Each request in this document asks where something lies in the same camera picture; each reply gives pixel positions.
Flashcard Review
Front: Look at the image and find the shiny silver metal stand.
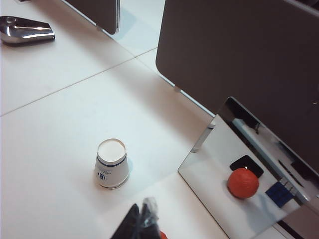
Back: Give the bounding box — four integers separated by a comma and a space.
0, 16, 56, 47

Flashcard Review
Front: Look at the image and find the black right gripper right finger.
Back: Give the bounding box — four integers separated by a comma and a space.
140, 197, 160, 239

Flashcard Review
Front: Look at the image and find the frameless rectangular mirror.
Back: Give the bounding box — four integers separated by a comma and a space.
177, 96, 319, 239

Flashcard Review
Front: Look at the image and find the wide grey desk divider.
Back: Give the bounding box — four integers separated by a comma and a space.
156, 0, 319, 180

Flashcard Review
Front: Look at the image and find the narrow grey desk divider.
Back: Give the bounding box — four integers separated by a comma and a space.
61, 0, 121, 35

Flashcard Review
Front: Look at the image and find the white paper cup blue logo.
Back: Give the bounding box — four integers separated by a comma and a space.
94, 138, 130, 189

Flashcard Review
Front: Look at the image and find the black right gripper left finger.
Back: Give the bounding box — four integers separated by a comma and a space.
111, 203, 142, 239

